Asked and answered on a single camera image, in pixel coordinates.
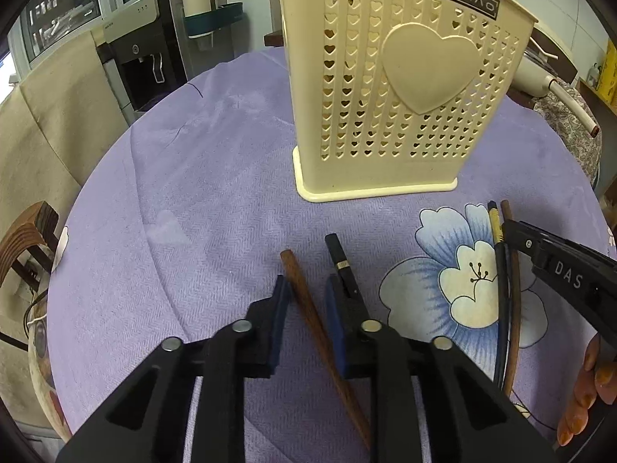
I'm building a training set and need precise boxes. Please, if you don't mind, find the yellow roll of bags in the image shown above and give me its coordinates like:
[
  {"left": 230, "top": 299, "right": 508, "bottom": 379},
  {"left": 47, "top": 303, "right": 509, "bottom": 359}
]
[{"left": 596, "top": 40, "right": 616, "bottom": 103}]

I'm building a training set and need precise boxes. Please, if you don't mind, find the cream pan with lid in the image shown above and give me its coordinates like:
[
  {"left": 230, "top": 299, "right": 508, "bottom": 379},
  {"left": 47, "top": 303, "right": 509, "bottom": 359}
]
[{"left": 511, "top": 38, "right": 600, "bottom": 138}]

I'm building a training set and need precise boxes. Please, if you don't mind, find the dark brown chopstick right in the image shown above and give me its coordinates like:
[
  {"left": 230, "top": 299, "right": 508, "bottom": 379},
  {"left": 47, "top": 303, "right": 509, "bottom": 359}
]
[{"left": 500, "top": 198, "right": 523, "bottom": 399}]

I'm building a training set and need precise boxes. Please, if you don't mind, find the black silver water dispenser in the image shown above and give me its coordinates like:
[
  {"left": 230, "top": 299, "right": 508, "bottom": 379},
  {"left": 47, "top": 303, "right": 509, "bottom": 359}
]
[{"left": 97, "top": 0, "right": 214, "bottom": 123}]

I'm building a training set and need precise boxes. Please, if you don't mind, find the beige hanging cloth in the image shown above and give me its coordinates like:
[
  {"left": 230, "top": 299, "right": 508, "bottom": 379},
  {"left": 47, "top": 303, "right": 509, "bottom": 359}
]
[{"left": 1, "top": 31, "right": 128, "bottom": 232}]

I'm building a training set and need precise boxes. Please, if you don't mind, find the dark wooden chair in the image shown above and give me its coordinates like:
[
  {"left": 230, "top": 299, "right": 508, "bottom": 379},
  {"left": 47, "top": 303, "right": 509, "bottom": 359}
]
[{"left": 0, "top": 201, "right": 59, "bottom": 293}]

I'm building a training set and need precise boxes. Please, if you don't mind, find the brown cream rice cooker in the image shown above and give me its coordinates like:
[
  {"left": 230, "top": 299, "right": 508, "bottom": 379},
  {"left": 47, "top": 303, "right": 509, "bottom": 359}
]
[{"left": 520, "top": 22, "right": 578, "bottom": 89}]

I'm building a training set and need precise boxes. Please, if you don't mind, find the window with metal frame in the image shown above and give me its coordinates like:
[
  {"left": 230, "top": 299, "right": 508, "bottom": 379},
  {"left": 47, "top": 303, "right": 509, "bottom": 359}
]
[{"left": 8, "top": 0, "right": 123, "bottom": 65}]

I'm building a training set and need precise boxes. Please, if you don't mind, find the purple floral tablecloth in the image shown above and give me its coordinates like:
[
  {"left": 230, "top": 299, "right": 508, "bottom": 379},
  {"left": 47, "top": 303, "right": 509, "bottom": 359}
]
[{"left": 48, "top": 48, "right": 616, "bottom": 429}]

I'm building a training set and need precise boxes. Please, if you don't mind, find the paper cup tube holder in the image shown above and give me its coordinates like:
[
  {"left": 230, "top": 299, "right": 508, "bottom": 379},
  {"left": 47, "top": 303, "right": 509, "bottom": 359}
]
[{"left": 182, "top": 0, "right": 244, "bottom": 51}]

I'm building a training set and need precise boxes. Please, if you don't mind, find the cream plastic utensil holder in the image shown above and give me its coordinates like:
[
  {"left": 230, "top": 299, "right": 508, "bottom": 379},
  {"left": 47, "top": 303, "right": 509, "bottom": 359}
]
[{"left": 280, "top": 0, "right": 536, "bottom": 202}]

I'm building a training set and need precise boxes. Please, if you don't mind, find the cat print cushion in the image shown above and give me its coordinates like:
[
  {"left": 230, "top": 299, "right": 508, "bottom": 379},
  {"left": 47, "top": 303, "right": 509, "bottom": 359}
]
[{"left": 25, "top": 292, "right": 72, "bottom": 442}]

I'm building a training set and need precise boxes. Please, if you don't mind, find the person's right hand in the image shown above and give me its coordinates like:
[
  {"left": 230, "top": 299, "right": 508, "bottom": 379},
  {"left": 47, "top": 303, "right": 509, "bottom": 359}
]
[{"left": 556, "top": 335, "right": 616, "bottom": 446}]

